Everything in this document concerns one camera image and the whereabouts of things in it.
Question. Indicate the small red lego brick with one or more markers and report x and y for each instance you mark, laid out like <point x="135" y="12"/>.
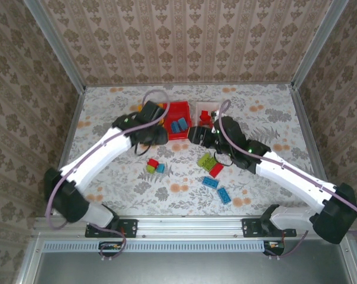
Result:
<point x="206" y="120"/>
<point x="152" y="162"/>
<point x="204" y="113"/>

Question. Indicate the green two-by-four lego brick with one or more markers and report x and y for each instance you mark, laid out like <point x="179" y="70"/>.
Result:
<point x="207" y="161"/>

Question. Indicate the small green lego brick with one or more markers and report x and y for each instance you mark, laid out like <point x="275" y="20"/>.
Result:
<point x="150" y="169"/>

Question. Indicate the small blue lego brick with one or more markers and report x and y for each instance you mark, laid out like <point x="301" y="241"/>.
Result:
<point x="160" y="168"/>

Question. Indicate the red two-by-four lego brick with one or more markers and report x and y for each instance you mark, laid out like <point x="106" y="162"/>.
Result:
<point x="216" y="170"/>

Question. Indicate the blue two-by-four lego brick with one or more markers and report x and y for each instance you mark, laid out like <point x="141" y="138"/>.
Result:
<point x="210" y="182"/>
<point x="224" y="196"/>

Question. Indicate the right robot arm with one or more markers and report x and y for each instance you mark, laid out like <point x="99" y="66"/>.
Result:
<point x="293" y="180"/>

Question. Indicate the yellow plastic container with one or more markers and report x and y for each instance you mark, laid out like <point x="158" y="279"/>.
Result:
<point x="139" y="109"/>

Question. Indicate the white plastic container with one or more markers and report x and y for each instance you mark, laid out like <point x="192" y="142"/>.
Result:
<point x="209" y="106"/>

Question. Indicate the red plastic container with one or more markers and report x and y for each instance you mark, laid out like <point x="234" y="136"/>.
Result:
<point x="178" y="107"/>

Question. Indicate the floral patterned table cover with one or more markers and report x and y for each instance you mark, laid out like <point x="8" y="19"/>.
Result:
<point x="181" y="204"/>

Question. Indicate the grey metal panel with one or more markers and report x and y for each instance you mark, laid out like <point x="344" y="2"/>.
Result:
<point x="181" y="269"/>

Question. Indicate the aluminium back rail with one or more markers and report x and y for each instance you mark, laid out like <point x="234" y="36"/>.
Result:
<point x="187" y="84"/>

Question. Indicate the aluminium side rail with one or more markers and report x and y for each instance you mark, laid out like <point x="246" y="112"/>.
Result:
<point x="308" y="133"/>
<point x="73" y="124"/>

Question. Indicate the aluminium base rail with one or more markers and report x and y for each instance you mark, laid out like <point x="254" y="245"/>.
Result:
<point x="190" y="226"/>

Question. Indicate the aluminium frame post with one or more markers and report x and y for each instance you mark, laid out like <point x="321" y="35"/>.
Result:
<point x="57" y="44"/>
<point x="316" y="44"/>

